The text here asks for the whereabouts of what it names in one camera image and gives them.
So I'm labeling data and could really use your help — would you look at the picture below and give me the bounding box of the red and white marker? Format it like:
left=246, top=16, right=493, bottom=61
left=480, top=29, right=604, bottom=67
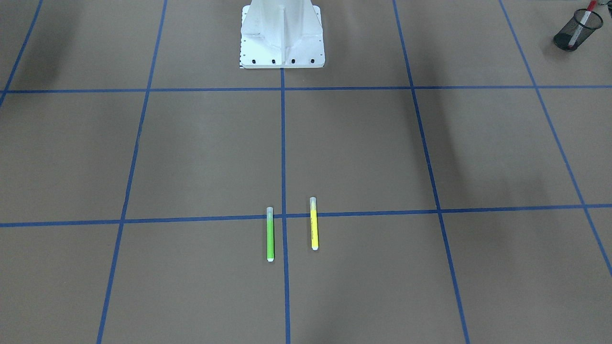
left=568, top=0, right=598, bottom=50

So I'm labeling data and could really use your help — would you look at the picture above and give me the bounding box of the yellow highlighter marker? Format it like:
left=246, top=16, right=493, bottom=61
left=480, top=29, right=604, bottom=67
left=309, top=196, right=319, bottom=251

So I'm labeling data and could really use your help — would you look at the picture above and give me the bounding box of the green highlighter marker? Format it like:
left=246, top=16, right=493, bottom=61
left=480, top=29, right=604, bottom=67
left=266, top=206, right=275, bottom=263

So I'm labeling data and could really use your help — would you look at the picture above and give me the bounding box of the black mesh pen cup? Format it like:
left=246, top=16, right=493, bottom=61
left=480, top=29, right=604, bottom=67
left=553, top=9, right=603, bottom=52

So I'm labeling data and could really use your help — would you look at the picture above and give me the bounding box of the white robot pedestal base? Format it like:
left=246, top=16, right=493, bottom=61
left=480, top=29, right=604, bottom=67
left=239, top=0, right=326, bottom=68

